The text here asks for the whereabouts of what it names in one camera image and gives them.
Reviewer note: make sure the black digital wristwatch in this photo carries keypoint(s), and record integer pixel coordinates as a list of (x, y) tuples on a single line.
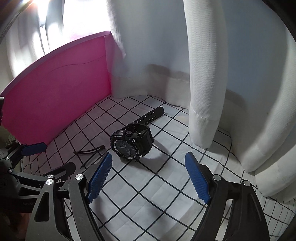
[(135, 140)]

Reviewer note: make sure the white grid tablecloth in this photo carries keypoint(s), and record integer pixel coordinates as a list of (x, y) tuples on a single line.
[(153, 198)]

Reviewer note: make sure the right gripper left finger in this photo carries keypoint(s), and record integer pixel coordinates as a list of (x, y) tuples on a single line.
[(48, 220)]

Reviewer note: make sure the dark brown hair pin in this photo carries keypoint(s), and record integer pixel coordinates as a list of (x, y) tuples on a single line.
[(90, 153)]

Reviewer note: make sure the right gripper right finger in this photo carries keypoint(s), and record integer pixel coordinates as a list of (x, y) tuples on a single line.
[(246, 218)]

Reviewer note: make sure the white curtain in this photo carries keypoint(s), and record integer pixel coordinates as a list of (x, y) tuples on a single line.
[(230, 63)]

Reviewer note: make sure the pink plastic basin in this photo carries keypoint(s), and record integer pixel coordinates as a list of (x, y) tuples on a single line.
[(56, 89)]

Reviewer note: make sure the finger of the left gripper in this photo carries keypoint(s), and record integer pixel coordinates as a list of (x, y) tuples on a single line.
[(28, 150), (63, 172)]

